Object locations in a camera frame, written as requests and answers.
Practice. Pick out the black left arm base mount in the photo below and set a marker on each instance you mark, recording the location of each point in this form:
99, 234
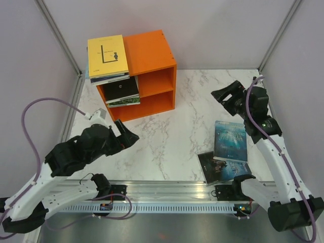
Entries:
113, 193

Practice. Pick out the aluminium left frame post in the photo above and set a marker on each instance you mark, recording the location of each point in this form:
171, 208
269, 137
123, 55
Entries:
58, 35

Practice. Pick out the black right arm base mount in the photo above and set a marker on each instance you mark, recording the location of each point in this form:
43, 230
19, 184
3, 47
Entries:
226, 192

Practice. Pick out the green Alice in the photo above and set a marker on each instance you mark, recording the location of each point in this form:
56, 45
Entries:
113, 106

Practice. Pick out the dark blue Robinson Crusoe book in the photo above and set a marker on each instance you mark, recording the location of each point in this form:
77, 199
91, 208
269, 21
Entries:
108, 79

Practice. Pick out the aluminium frame post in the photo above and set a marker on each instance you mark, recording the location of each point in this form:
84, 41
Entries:
58, 35
279, 34

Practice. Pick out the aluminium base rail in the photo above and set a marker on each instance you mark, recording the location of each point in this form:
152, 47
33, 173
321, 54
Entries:
169, 191

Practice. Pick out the light blue paperback book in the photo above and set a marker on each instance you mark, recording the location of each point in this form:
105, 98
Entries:
87, 71

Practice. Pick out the grey Great Gatsby book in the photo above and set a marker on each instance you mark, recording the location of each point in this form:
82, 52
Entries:
135, 99

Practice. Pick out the dark night scene book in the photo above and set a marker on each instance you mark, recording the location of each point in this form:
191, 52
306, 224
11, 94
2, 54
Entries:
221, 170

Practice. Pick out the orange wooden shelf box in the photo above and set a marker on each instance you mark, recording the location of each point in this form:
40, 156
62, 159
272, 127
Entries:
151, 60

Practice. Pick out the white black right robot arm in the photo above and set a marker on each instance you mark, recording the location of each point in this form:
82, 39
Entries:
292, 205

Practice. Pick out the teal blue ocean book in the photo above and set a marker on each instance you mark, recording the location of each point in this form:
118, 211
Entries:
230, 141

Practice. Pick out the white slotted cable duct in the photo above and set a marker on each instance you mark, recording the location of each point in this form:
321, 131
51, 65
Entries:
173, 208

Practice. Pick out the black book with gold lines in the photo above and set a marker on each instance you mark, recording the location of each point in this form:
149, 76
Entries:
122, 89

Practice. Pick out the yellow Little Prince book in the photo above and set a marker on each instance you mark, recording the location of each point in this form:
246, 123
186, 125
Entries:
107, 56

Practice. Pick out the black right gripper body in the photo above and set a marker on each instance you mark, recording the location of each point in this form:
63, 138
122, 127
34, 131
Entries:
235, 103

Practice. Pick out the aluminium right frame post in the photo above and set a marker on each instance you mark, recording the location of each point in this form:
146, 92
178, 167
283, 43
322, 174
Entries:
279, 34

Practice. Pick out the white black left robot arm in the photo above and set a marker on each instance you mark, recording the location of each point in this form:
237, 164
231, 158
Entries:
23, 214

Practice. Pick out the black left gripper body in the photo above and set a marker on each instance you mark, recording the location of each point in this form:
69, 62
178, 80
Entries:
114, 144

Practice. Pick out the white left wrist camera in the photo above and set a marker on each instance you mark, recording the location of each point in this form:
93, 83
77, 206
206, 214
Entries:
98, 117

